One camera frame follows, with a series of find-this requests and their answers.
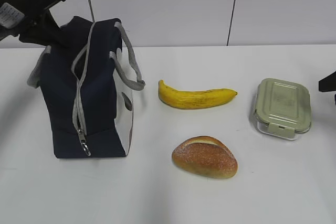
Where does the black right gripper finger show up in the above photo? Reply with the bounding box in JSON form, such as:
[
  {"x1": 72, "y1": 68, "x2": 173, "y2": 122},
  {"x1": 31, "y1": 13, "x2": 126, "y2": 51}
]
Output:
[{"x1": 318, "y1": 71, "x2": 336, "y2": 92}]

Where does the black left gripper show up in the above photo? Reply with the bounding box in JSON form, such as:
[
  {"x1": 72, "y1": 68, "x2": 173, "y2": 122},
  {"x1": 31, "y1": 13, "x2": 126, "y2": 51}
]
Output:
[{"x1": 1, "y1": 0, "x2": 70, "y2": 48}]

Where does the glass container green lid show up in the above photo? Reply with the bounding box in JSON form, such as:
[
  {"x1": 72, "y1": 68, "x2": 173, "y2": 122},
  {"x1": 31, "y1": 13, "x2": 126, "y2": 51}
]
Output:
[{"x1": 251, "y1": 78, "x2": 312, "y2": 141}]

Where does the navy blue lunch bag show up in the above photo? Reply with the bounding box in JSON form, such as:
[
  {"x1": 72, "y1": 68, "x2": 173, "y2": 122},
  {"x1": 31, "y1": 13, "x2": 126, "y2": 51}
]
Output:
[{"x1": 27, "y1": 16, "x2": 145, "y2": 159}]

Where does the brown bread roll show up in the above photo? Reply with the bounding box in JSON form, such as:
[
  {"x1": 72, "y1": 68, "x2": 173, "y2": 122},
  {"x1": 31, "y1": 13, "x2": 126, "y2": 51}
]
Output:
[{"x1": 172, "y1": 136, "x2": 238, "y2": 179}]

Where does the yellow banana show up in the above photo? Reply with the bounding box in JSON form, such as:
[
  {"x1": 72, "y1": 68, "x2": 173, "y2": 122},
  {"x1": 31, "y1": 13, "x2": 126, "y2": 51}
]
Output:
[{"x1": 158, "y1": 80, "x2": 238, "y2": 110}]

